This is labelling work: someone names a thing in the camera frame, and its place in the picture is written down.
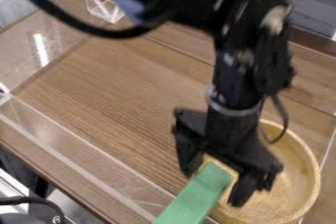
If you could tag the clear acrylic corner bracket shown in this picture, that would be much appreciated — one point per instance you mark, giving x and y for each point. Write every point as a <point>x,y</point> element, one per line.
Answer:
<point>104,10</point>

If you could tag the green block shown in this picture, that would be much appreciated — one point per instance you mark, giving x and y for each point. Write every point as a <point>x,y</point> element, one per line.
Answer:
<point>191,206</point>

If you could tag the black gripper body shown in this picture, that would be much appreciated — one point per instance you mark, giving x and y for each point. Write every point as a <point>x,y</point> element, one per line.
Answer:
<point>230,134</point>

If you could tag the clear acrylic tray wall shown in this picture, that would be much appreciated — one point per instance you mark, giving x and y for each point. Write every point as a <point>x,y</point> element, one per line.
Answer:
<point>91,176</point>

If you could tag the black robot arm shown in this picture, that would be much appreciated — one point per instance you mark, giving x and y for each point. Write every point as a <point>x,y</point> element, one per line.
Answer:
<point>252,70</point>

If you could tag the brown wooden bowl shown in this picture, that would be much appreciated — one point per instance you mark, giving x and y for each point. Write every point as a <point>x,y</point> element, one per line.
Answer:
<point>295,191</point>

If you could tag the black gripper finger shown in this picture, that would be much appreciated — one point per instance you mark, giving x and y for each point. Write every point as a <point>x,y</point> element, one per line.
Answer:
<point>190,153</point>
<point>250,182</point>

